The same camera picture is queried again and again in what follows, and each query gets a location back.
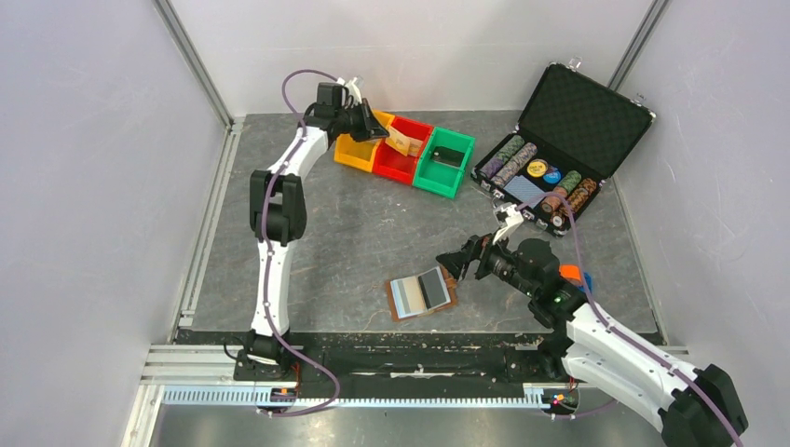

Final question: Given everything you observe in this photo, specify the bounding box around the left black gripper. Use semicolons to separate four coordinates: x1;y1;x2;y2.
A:
335;99;390;143

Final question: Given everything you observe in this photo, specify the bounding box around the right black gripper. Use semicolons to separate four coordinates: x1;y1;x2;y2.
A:
436;226;537;298

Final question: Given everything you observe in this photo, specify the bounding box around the orange credit card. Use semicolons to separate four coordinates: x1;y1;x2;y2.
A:
385;127;412;156

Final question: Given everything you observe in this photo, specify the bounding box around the brown leather card holder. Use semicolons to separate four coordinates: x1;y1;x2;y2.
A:
385;265;457;322

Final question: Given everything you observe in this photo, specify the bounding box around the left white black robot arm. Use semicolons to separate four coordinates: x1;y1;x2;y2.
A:
237;78;388;380

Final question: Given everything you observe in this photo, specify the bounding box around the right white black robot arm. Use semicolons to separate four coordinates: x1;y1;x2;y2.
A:
436;235;749;446

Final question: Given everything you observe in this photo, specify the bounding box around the card stack in red bin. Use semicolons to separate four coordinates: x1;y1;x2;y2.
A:
406;137;423;156

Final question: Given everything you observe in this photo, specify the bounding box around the blue playing card deck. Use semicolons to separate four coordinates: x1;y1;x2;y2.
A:
504;175;544;208

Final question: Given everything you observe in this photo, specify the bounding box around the yellow plastic bin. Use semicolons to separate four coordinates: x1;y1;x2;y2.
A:
334;134;385;172

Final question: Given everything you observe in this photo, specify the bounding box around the red plastic bin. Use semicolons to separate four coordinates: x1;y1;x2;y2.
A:
373;116;434;185

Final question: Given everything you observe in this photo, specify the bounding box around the green plastic bin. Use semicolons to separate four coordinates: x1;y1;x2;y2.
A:
412;127;476;199

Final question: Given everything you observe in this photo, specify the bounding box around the orange blue tape roll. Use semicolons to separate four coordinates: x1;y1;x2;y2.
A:
559;264;593;291

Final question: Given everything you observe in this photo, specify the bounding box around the yellow dealer button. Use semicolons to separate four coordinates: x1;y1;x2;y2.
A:
525;158;550;178

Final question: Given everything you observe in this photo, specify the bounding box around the black poker chip case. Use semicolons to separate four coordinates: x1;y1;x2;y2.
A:
470;62;656;237

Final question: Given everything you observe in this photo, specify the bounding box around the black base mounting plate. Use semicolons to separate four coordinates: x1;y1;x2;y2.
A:
175;329;569;400

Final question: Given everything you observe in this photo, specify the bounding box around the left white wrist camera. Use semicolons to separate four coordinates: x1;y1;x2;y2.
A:
336;76;363;109

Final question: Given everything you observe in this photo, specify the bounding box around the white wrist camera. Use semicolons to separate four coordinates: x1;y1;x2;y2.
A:
336;76;363;109
493;203;524;243

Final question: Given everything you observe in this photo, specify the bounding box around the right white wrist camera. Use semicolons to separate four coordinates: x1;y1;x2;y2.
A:
493;203;524;243

